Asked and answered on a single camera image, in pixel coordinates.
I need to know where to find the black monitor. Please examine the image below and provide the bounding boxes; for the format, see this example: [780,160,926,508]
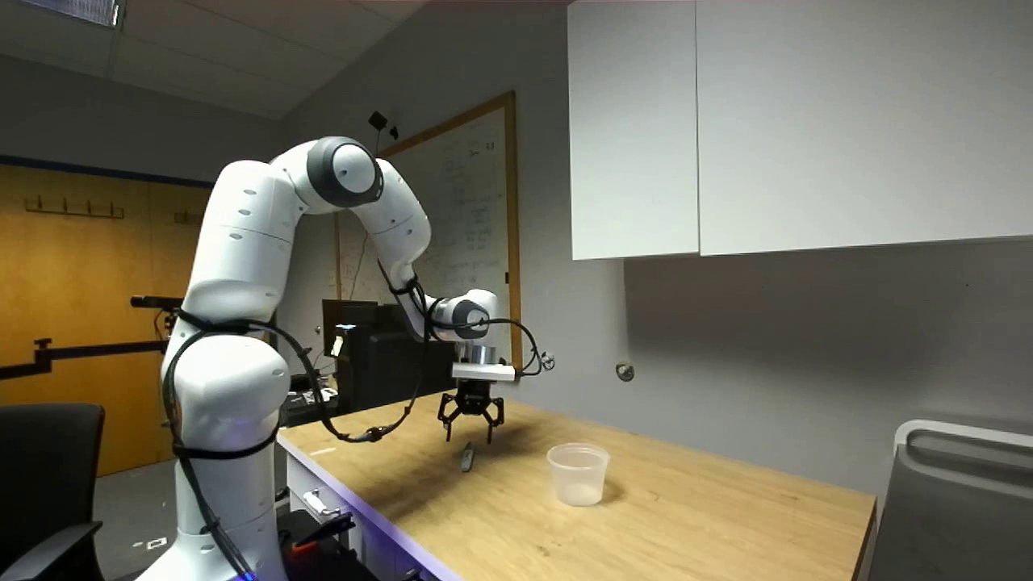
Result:
[320,299,455,414]

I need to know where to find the clear plastic cup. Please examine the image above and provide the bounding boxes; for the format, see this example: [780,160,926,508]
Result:
[546,442,612,508]

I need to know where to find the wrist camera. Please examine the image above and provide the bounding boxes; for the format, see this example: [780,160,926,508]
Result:
[451,362,517,382]

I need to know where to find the white wall cabinet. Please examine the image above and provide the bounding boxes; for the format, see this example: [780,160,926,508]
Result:
[567,0,1033,261]

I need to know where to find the black office chair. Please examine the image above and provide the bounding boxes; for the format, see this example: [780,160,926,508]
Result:
[0,403,107,581]

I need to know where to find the camera on mount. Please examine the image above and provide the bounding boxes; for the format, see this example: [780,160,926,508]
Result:
[0,295,188,382]

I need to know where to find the narrow white cabinet door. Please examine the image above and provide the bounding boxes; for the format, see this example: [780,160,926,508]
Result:
[567,0,701,261]

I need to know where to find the wide white cabinet door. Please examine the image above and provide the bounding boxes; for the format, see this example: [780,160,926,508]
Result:
[695,0,1033,257]

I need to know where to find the black clamp orange handle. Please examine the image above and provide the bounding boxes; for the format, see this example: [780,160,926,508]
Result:
[278,511,358,566]

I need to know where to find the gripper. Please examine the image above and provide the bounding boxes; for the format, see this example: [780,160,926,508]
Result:
[437,380,507,445]

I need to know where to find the white drawer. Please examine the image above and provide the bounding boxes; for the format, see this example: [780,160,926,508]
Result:
[285,454,362,537]

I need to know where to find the wood framed whiteboard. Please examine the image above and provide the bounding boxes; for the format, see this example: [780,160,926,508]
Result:
[334,90,524,380]

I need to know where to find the ceiling light panel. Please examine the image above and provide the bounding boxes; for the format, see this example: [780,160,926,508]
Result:
[15,0,128,30]

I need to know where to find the wall coat hook rail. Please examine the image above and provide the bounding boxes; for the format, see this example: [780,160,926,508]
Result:
[23,195,127,220]

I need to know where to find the silver drawer handle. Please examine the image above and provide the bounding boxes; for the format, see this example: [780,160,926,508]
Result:
[302,488,345,518]

